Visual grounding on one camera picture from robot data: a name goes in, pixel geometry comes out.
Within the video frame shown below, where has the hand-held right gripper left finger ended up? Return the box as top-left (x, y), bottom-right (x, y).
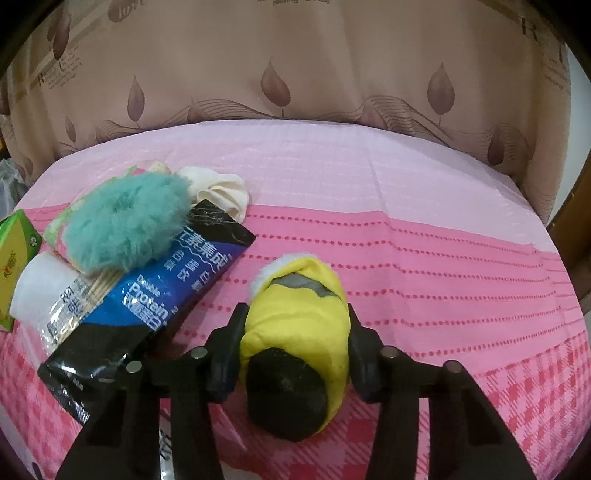
top-left (55, 302), bottom-right (250, 480)

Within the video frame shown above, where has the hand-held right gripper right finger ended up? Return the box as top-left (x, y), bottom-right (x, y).
top-left (347, 305), bottom-right (528, 480)

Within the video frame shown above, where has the yellow plush toy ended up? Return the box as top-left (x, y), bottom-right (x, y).
top-left (239, 251), bottom-right (350, 443)

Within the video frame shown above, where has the white packet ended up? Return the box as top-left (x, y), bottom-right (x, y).
top-left (10, 253), bottom-right (125, 357)

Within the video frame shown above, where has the pink checked blanket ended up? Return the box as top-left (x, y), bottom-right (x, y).
top-left (0, 121), bottom-right (591, 480)

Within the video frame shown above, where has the blue and black foil packet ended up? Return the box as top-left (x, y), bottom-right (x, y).
top-left (37, 199), bottom-right (257, 425)

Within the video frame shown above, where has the bamboo stick bundle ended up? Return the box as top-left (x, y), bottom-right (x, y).
top-left (85, 270), bottom-right (124, 302)

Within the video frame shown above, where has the teal fluffy plush ball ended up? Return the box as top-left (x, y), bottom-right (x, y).
top-left (61, 173), bottom-right (192, 273)

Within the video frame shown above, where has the cream scrunchie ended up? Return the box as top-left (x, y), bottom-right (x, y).
top-left (178, 166), bottom-right (250, 223)

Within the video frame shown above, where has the floral folded towel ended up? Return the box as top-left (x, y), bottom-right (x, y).
top-left (44, 159), bottom-right (176, 260)

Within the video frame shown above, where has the brown wooden furniture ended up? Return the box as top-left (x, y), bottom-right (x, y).
top-left (545, 203), bottom-right (591, 324)

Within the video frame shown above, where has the green carton box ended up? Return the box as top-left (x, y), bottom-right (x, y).
top-left (0, 210), bottom-right (43, 332)

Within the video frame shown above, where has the clear plastic bag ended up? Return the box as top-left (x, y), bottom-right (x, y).
top-left (0, 159), bottom-right (27, 219)

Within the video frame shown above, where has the beige leaf print curtain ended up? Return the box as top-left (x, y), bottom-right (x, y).
top-left (0, 0), bottom-right (574, 223)

